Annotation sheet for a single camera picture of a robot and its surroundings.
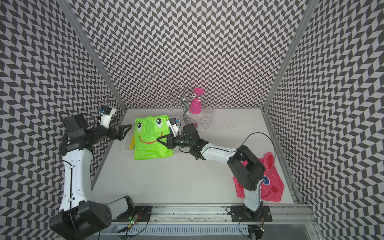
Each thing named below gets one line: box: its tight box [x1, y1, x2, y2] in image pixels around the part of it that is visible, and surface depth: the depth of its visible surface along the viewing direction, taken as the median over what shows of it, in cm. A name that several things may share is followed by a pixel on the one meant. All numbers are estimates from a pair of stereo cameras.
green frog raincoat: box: [134, 115, 174, 160], surface depth 76 cm
